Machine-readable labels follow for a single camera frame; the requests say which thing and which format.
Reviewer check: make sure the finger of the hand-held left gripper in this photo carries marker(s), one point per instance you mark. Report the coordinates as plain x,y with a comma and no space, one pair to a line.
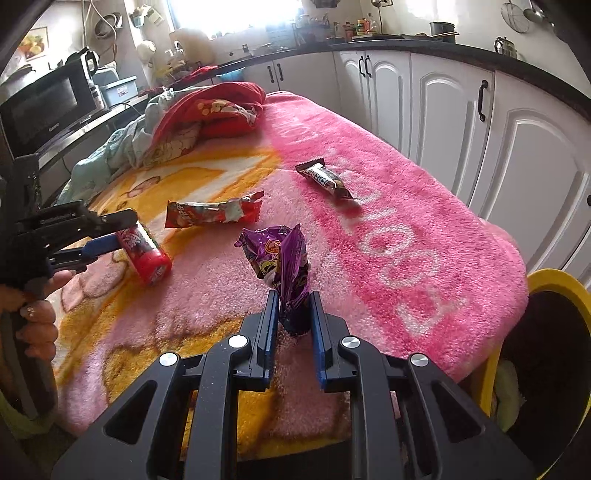
113,220
99,244

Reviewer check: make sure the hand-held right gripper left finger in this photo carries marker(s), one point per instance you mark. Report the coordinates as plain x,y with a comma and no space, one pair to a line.
268,341

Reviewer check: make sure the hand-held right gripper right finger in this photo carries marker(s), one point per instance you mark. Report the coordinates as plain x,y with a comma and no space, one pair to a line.
321,350

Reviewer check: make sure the red can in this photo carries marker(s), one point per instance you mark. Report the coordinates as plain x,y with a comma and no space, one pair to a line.
147,258

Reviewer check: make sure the purple snack wrapper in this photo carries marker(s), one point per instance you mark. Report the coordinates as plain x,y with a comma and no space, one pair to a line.
288,258

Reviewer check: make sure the yellow trash bin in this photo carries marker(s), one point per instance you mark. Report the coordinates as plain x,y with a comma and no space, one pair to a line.
549,278

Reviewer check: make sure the person's left forearm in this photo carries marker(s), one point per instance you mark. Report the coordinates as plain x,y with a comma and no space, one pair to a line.
18,420

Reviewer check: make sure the person's left hand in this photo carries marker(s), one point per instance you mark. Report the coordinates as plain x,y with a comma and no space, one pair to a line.
37,323

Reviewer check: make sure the light teal cloth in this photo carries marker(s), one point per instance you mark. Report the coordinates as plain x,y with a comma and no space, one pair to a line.
129,143

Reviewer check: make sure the red snack wrapper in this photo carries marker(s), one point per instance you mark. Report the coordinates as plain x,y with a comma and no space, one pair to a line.
207,214

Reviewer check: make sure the grey plastic storage box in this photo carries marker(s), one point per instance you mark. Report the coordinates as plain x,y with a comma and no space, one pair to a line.
119,90

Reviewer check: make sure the black microwave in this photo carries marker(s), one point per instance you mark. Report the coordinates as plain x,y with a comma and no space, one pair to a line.
41,108

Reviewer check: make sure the red printed cloth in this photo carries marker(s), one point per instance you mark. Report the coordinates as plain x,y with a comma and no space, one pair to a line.
217,99

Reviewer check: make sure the black electric kettle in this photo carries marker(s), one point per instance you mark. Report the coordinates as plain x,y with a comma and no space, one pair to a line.
87,62

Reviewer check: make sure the dark snack bar wrapper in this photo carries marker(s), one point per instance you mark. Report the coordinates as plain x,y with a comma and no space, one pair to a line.
323,177

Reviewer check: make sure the white round appliance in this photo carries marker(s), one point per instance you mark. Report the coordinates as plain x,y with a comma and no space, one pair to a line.
147,50

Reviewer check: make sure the pink printed blanket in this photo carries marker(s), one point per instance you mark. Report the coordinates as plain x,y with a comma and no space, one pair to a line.
392,184

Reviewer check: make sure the framed fruit picture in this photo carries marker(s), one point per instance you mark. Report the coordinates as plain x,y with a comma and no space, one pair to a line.
33,44

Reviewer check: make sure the window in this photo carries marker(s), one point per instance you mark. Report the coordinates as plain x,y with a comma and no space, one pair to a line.
235,16

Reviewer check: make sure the white kitchen cabinets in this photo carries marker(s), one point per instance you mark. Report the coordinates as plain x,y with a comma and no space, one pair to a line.
443,101

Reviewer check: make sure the group of condiment bottles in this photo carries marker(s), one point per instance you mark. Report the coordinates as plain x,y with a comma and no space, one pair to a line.
362,27

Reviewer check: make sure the black pot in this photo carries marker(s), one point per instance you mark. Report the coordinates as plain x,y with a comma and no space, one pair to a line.
443,31

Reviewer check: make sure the steel kettle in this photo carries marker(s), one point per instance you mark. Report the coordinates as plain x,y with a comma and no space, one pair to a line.
505,47

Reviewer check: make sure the hanging steel ladles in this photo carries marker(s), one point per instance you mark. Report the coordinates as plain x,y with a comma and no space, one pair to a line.
534,13

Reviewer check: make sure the wall-mounted utensil holder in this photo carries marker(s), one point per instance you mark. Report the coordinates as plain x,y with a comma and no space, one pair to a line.
145,14

